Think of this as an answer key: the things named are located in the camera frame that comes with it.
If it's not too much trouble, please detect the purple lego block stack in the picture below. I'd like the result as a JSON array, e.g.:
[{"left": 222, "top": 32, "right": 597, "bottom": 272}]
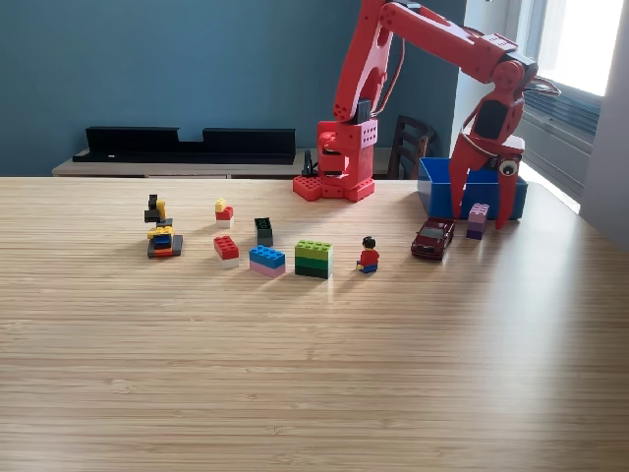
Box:
[{"left": 465, "top": 202, "right": 490, "bottom": 241}]

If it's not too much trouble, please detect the dark red toy car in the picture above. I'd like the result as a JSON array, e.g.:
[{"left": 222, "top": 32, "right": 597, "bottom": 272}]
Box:
[{"left": 410, "top": 216, "right": 457, "bottom": 262}]

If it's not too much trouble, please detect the yellow red white lego stack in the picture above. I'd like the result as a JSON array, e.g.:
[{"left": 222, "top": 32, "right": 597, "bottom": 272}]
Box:
[{"left": 214, "top": 198, "right": 235, "bottom": 229}]

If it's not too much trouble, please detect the blue plastic bin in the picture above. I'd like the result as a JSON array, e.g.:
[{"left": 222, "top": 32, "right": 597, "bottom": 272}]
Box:
[{"left": 417, "top": 156, "right": 529, "bottom": 221}]

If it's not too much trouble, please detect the green lego block stack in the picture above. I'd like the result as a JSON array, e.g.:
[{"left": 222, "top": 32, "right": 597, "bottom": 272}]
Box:
[{"left": 294, "top": 239, "right": 334, "bottom": 280}]

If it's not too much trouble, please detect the black lego brick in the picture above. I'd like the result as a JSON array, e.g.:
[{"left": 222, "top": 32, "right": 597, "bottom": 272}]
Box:
[{"left": 254, "top": 216, "right": 274, "bottom": 248}]

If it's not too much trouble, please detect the blue and pink lego stack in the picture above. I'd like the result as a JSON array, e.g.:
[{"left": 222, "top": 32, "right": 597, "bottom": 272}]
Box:
[{"left": 248, "top": 244, "right": 287, "bottom": 279}]

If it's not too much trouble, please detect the red and white lego stack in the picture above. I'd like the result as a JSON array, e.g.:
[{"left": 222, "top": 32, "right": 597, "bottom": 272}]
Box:
[{"left": 212, "top": 235, "right": 241, "bottom": 269}]

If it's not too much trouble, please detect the grey radiator vent unit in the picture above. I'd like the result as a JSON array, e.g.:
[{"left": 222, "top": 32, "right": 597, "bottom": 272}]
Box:
[{"left": 499, "top": 68, "right": 603, "bottom": 198}]

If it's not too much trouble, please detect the dark wooden chair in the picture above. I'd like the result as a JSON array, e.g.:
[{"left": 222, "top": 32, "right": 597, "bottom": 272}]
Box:
[{"left": 386, "top": 114, "right": 437, "bottom": 181}]

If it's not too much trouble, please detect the toy figure red shirt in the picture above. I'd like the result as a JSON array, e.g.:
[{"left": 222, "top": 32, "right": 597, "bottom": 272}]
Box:
[{"left": 356, "top": 235, "right": 381, "bottom": 274}]

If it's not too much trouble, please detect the pale wooden sideboard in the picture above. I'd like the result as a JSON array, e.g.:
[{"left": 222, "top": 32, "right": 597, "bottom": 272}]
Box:
[{"left": 51, "top": 147, "right": 394, "bottom": 179}]

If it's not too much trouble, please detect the black shelf tray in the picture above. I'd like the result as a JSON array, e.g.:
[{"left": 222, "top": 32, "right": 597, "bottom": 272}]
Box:
[{"left": 72, "top": 126, "right": 297, "bottom": 165}]

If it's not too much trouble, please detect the white window frame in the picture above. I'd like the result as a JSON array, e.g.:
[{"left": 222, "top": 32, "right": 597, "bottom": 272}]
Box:
[{"left": 510, "top": 0, "right": 625, "bottom": 97}]

